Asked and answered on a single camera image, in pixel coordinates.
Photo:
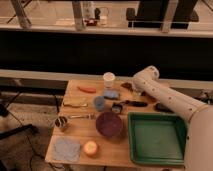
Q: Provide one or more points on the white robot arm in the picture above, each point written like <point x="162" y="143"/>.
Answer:
<point x="199" y="116"/>

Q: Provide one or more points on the purple bowl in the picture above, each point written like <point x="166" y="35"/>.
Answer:
<point x="109" y="124"/>

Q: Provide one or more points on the red bowl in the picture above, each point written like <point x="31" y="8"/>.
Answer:
<point x="150" y="98"/>

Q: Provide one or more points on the blue sponge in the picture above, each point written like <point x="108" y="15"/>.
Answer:
<point x="111" y="94"/>

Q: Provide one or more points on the white paper cup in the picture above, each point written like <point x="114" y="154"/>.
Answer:
<point x="109" y="79"/>

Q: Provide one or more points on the orange carrot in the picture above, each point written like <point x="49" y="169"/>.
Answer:
<point x="86" y="89"/>

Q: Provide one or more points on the blue cup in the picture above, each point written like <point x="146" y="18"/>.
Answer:
<point x="99" y="103"/>

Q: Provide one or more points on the yellow banana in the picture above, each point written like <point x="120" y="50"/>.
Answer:
<point x="76" y="102"/>

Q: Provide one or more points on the metal fork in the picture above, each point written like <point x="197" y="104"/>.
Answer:
<point x="87" y="116"/>

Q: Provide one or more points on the wooden table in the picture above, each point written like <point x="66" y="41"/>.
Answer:
<point x="113" y="152"/>

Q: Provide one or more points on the black rectangular block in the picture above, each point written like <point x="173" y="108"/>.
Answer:
<point x="161" y="108"/>

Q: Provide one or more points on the orange round fruit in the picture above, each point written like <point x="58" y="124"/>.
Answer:
<point x="90" y="148"/>

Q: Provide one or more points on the green plastic tray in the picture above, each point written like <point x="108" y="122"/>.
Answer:
<point x="156" y="139"/>

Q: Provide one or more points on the blue cloth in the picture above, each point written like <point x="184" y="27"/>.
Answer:
<point x="65" y="149"/>

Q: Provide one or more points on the black handled tool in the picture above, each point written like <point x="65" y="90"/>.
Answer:
<point x="117" y="107"/>

